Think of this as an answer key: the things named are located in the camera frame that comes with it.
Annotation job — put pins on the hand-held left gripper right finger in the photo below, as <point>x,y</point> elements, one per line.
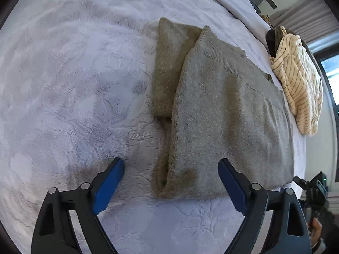
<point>233,187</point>

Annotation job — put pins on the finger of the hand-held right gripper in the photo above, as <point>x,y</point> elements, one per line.
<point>300,182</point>

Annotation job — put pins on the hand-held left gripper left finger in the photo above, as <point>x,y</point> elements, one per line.
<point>108,187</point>

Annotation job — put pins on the olive grey knit sweater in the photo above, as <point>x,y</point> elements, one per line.
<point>225,124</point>

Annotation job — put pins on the person's right hand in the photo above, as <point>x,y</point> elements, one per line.
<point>315,230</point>

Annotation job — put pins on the cream striped garment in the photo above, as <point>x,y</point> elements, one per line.
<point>299,84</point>

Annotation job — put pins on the window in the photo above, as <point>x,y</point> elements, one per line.
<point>331,76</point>

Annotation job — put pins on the dark cloth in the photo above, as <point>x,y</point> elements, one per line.
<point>272,39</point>

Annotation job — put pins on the grey curtain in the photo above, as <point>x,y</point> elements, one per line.
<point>304,16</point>

